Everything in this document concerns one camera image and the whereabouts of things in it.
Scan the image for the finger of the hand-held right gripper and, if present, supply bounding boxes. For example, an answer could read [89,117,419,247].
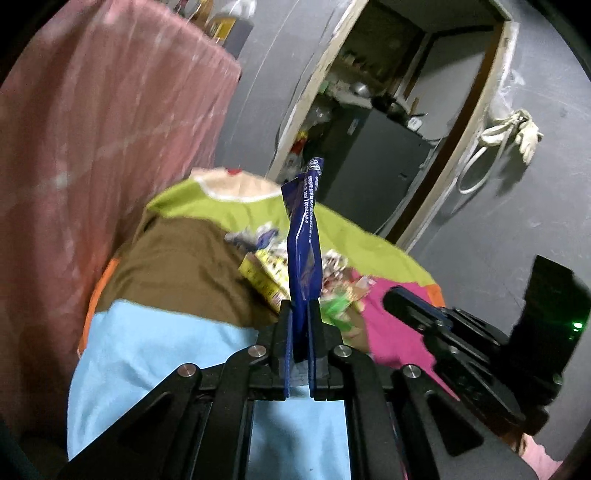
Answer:
[429,305,511,356]
[382,285,527,430]

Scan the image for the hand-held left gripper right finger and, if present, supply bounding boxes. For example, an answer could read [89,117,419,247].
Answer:
[307,299,541,480]

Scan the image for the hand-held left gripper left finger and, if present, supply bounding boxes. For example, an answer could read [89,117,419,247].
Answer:
[55,300,296,480]

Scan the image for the blue snack wrapper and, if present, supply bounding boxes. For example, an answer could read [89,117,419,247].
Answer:
[281,157,326,402]

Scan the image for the person's right forearm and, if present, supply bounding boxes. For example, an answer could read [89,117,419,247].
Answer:
[508,411,565,467]

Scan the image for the yellow snack packet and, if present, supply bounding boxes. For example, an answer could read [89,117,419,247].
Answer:
[238,251,289,312]

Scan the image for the pile of snack wrappers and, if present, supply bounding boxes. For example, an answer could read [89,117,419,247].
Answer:
[224,222,384,333]

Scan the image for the multicolour patchwork blanket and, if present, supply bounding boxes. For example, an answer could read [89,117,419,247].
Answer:
[67,166,446,480]

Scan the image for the dark grey cabinet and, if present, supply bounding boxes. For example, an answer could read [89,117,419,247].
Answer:
[314,104,437,232]

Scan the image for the white plastic bags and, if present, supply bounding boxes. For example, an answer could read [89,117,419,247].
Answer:
[286,104,333,183]

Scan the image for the white work gloves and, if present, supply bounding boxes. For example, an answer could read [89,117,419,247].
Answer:
[480,110,544,164]

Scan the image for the black wok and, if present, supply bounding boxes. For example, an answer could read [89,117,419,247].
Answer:
[372,95,409,116]

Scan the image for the wooden shelf unit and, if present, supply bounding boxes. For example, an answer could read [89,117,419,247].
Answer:
[330,4,428,100]

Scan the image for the pink checkered tablecloth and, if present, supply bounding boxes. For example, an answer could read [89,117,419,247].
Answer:
[0,0,243,435]

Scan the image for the pale wooden door frame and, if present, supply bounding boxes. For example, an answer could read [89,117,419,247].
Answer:
[268,0,515,252]

